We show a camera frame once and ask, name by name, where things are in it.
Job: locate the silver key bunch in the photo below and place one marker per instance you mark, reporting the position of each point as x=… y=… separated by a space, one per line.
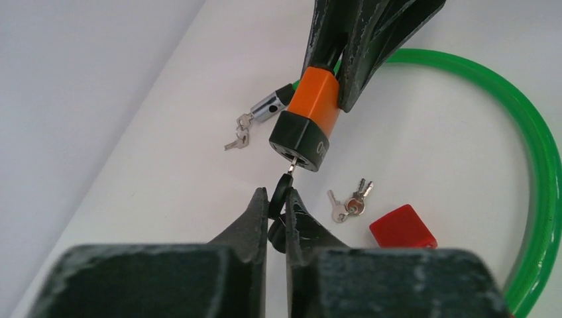
x=244 y=123

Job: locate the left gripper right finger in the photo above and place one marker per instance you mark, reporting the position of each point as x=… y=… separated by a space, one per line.
x=326 y=278

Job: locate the green cable lock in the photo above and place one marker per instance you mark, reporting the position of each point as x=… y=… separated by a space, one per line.
x=468 y=151

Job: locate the small silver lock key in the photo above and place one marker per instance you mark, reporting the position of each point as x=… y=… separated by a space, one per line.
x=353 y=206

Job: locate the orange padlock with keys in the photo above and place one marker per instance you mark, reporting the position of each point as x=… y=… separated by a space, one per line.
x=301 y=133

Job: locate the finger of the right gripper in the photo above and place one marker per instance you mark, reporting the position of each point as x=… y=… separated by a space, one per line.
x=378 y=29
x=336 y=22

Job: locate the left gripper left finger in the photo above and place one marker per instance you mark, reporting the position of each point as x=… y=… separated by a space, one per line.
x=224 y=277

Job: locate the red cable lock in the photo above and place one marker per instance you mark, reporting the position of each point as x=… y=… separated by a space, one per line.
x=402 y=228

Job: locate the black headed padlock keys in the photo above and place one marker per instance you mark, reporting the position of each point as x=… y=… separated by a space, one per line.
x=277 y=232

